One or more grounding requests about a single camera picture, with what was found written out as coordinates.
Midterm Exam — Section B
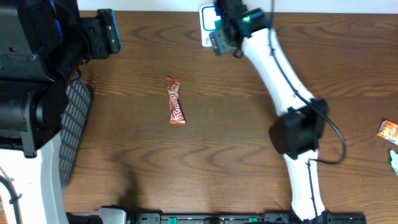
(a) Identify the red Top chocolate bar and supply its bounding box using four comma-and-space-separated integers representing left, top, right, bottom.
165, 77, 186, 124

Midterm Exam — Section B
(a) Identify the orange tissue pack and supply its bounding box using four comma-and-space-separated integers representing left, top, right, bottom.
377, 120, 398, 145

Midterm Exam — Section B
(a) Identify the teal wet wipes pack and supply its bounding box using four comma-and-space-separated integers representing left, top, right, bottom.
389, 149, 398, 175

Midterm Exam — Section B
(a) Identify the green lid jar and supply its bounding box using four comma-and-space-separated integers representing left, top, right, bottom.
215, 19, 223, 30

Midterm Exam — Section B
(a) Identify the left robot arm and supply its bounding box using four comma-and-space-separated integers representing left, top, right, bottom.
1, 0, 131, 223

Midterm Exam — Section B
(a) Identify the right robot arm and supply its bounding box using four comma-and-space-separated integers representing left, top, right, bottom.
210, 1, 328, 223

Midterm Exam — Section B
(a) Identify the grey plastic basket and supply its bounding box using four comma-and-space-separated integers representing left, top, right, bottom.
59, 78, 91, 189

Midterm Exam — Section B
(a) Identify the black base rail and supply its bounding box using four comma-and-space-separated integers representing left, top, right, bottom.
67, 212, 368, 224

